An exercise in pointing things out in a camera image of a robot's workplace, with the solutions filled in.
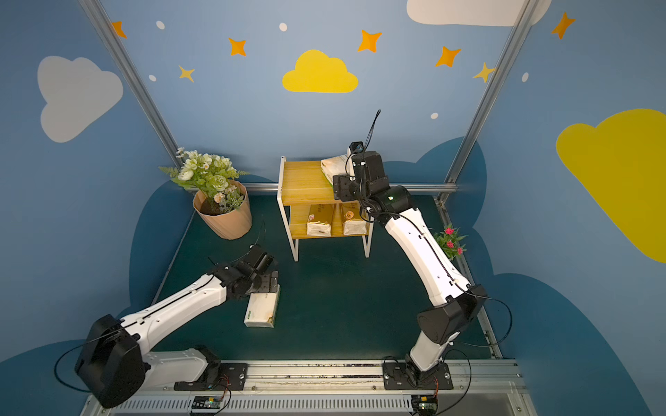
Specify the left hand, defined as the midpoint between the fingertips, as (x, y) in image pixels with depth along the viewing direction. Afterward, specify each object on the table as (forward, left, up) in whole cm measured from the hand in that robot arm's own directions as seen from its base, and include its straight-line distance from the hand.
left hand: (262, 277), depth 85 cm
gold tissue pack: (+14, -19, +14) cm, 27 cm away
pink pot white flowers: (+27, +19, +8) cm, 34 cm away
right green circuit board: (-33, -51, -11) cm, 62 cm away
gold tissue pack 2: (+13, -30, +13) cm, 35 cm away
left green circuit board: (-34, +11, -10) cm, 37 cm away
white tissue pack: (-9, -1, -4) cm, 10 cm away
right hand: (+19, -29, +28) cm, 45 cm away
